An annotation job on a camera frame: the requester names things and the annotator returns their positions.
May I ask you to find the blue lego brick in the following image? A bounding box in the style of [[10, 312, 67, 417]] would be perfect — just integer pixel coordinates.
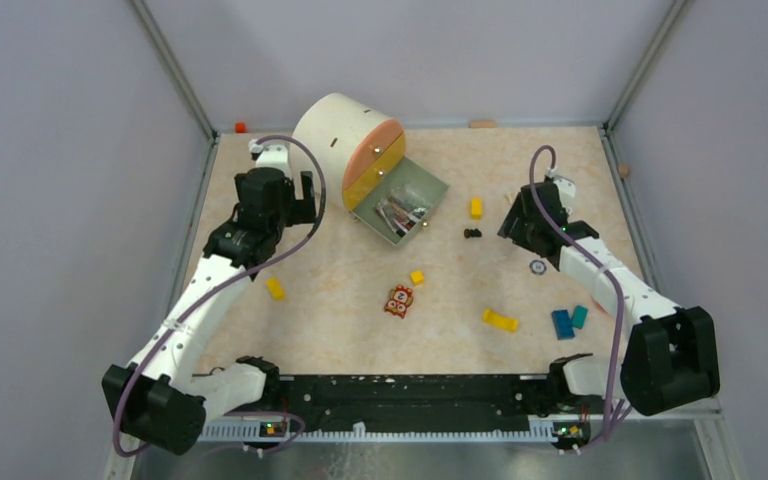
[[551, 310, 575, 340]]

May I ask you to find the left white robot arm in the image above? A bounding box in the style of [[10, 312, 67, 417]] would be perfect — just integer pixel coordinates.
[[102, 134, 327, 458]]

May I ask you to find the wooden peg at wall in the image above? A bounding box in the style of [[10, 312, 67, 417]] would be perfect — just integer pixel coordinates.
[[468, 119, 497, 129]]

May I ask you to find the yellow wedge block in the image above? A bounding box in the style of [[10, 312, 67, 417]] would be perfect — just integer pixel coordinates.
[[266, 277, 286, 301]]

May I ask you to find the teal block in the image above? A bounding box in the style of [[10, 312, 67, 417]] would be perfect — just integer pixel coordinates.
[[571, 305, 589, 330]]

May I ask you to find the small black figurine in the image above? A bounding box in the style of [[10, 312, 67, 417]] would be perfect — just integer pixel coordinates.
[[463, 228, 483, 239]]

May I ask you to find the small yellow cube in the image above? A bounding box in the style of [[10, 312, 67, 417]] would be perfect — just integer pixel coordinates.
[[409, 270, 425, 286]]

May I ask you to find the clear plastic wrapper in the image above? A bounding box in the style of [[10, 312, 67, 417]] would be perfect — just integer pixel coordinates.
[[374, 186, 432, 237]]

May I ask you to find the yellow arch block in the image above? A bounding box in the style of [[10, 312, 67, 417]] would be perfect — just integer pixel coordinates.
[[482, 308, 519, 333]]

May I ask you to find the yellow rectangular block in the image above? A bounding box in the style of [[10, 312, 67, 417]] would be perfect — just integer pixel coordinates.
[[469, 197, 483, 220]]

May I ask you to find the red owl number toy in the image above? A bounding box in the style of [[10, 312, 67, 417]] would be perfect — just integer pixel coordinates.
[[384, 285, 414, 319]]

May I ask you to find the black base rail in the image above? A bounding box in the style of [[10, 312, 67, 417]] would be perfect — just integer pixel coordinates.
[[218, 374, 614, 435]]

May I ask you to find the blue poker chip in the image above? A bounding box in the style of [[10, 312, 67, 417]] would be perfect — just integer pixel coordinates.
[[529, 259, 548, 275]]

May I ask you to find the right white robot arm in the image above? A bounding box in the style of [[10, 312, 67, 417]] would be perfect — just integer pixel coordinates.
[[498, 145, 721, 440]]

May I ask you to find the cream round drawer organizer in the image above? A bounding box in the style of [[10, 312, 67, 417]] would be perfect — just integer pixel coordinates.
[[292, 93, 449, 247]]

